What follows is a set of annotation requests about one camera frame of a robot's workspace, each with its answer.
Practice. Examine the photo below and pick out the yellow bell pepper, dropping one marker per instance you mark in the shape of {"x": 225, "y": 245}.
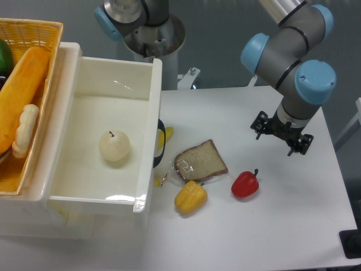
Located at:
{"x": 190, "y": 198}

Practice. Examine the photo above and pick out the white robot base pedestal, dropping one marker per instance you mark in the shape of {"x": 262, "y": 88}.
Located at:
{"x": 163, "y": 43}

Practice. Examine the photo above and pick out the yellow banana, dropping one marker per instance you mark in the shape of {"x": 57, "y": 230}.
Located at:
{"x": 160, "y": 178}

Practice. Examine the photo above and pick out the green bell pepper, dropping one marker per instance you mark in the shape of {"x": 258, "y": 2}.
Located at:
{"x": 7, "y": 62}

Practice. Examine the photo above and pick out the orange baguette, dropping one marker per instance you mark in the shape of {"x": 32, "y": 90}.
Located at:
{"x": 19, "y": 90}

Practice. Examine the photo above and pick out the white frame at right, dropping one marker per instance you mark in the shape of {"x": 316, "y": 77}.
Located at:
{"x": 349, "y": 129}

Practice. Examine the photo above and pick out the bread slice in plastic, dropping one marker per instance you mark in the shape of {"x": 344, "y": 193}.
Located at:
{"x": 201, "y": 164}

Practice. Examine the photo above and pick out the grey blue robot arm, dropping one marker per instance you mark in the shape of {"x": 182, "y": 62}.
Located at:
{"x": 304, "y": 86}

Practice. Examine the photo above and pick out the cream peanut toy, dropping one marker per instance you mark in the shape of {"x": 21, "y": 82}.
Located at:
{"x": 24, "y": 132}

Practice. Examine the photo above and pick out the red bell pepper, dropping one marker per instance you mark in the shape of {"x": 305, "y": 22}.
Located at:
{"x": 246, "y": 184}

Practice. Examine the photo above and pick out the top white drawer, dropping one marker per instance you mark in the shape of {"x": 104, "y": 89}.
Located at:
{"x": 110, "y": 96}

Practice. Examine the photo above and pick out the black device at table edge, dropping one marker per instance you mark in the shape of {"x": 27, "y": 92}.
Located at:
{"x": 350, "y": 240}

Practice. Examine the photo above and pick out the white pear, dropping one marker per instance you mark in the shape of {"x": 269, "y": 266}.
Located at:
{"x": 114, "y": 148}

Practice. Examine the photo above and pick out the woven yellow basket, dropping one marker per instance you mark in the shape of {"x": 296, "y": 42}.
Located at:
{"x": 22, "y": 34}

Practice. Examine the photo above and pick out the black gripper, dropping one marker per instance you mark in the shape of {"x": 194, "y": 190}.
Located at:
{"x": 298, "y": 143}

